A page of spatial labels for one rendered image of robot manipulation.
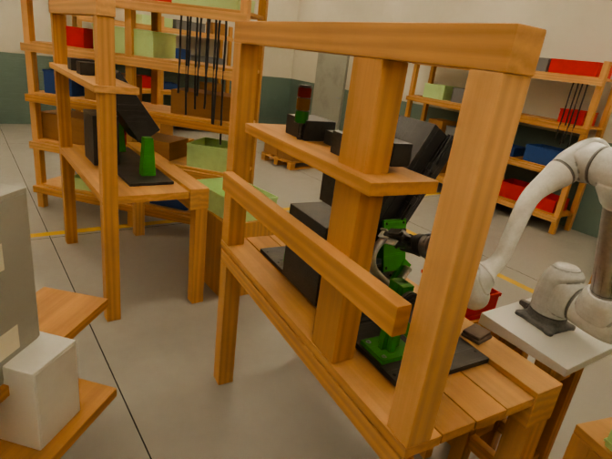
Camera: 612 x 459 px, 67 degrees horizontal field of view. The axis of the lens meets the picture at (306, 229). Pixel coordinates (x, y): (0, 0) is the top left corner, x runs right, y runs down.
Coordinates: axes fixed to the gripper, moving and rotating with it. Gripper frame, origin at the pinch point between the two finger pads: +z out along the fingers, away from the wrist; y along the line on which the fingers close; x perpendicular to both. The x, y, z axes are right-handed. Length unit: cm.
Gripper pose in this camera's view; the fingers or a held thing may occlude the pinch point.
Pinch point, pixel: (388, 238)
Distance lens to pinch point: 179.9
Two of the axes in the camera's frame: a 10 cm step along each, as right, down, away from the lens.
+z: -4.9, -1.1, 8.6
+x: -6.2, 7.4, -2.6
